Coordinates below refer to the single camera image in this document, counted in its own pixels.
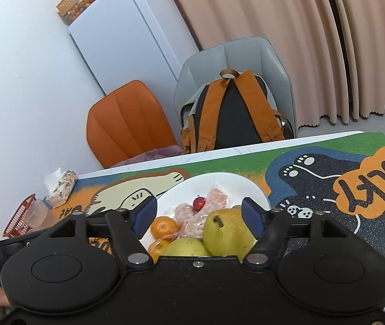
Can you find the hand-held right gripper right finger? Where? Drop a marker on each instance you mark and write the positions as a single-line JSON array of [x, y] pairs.
[[251, 215]]

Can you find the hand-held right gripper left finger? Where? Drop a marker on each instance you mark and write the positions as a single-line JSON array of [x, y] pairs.
[[145, 215]]

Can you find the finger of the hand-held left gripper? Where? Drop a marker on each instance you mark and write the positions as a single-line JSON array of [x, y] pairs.
[[13, 243]]

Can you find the mandarin orange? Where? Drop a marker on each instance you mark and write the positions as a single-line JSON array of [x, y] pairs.
[[157, 249], [163, 227]]

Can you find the yellow pear with stem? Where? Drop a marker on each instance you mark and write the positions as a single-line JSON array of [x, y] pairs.
[[229, 237]]

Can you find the white ceramic bowl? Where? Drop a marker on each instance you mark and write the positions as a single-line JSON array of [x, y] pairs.
[[179, 193]]

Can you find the yellow-green apple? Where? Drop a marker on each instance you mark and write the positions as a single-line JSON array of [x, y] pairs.
[[185, 247]]

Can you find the small red crabapple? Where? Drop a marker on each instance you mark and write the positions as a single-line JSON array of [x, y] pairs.
[[199, 203]]

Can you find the red plastic basket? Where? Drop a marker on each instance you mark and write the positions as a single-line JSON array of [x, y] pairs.
[[18, 215]]

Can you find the clear plastic cup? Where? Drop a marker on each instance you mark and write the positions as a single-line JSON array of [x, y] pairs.
[[41, 215]]

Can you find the pink plastic bag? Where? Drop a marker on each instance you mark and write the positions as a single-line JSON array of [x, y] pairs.
[[158, 152]]

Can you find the colourful cartoon table mat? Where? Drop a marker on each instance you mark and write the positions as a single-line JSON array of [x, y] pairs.
[[314, 182]]

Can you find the patterned tissue pack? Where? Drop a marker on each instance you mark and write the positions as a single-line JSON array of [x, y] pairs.
[[62, 184]]

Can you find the orange chair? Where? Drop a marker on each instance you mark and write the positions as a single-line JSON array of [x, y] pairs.
[[128, 122]]

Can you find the orange and black backpack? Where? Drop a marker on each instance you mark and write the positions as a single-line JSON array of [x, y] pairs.
[[233, 115]]

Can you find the grey chair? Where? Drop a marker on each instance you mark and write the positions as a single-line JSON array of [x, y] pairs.
[[246, 54]]

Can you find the white refrigerator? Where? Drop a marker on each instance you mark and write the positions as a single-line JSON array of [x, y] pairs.
[[128, 34]]

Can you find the pink curtain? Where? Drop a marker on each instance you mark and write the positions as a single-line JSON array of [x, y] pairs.
[[379, 34], [246, 6]]

